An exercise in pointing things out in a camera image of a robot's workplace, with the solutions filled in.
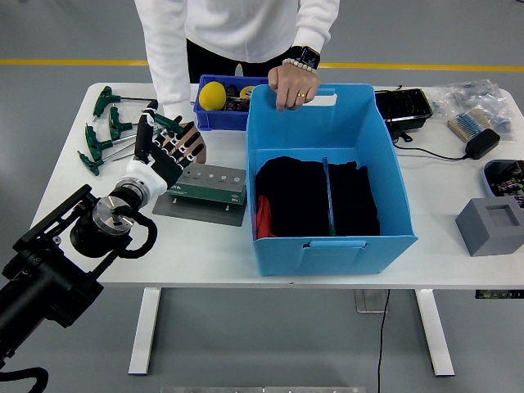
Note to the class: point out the person's left hand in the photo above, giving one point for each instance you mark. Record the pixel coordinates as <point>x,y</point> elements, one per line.
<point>290,86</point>

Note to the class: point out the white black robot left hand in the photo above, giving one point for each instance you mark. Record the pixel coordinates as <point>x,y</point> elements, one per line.
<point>163,163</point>

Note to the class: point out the person's right hand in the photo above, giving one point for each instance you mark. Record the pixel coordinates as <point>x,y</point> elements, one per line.
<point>188,126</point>

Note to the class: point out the grey green hex key stand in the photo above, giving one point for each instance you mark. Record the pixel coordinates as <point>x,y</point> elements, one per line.
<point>213,192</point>

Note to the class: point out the large light blue box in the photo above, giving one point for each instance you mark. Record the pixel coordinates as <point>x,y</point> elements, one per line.
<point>368,131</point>

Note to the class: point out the person's right forearm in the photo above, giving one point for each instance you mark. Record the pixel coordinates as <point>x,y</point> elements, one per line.
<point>170,73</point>

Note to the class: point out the person's left forearm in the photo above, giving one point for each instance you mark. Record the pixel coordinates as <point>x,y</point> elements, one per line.
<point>317,22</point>

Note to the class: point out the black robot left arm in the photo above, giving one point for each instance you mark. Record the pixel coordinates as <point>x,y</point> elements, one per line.
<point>41,286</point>

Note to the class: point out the small dark blue bin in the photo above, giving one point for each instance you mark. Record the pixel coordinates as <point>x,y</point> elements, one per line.
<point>217,120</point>

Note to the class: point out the yellow ball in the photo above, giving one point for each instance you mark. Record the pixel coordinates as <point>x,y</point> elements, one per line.
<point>212,96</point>

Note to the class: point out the yellow tape measure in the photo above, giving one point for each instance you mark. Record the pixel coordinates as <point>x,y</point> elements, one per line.
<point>247,92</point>

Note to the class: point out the dark small hardware pile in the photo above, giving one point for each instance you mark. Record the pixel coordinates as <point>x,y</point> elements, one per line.
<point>233,104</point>

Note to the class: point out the person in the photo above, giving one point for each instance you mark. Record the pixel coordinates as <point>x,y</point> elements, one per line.
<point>245,24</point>

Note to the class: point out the black cloth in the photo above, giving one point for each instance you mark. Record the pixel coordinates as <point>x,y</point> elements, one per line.
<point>294,196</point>

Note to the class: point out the red cloth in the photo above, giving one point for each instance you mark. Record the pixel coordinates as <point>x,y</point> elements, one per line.
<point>264,217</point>

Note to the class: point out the black plastic tray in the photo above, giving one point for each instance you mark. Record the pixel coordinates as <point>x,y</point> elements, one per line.
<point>405,106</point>

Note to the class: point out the yellow floor tape line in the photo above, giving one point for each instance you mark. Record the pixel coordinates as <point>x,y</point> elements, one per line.
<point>409,65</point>

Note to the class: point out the white table leg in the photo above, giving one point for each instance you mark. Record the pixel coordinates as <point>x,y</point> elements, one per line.
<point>434,327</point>
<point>145,327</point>

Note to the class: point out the resistor strip bundle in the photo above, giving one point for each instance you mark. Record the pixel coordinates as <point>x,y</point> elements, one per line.
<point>466,123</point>

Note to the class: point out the clear bags of components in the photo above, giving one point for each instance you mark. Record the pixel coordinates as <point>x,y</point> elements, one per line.
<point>471,94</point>

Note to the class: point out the black power adapter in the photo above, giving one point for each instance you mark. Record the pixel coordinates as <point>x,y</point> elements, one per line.
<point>483,143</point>

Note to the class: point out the metal floor plate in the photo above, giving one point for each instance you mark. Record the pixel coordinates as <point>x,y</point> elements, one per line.
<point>366,303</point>

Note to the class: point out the blue tray with parts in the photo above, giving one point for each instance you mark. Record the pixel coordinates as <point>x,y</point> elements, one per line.
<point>505,180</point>

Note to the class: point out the grey foam block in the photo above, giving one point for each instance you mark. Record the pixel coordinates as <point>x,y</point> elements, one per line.
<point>483,237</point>

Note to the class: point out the table control panel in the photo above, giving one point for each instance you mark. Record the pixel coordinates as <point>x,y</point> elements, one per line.
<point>495,294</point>

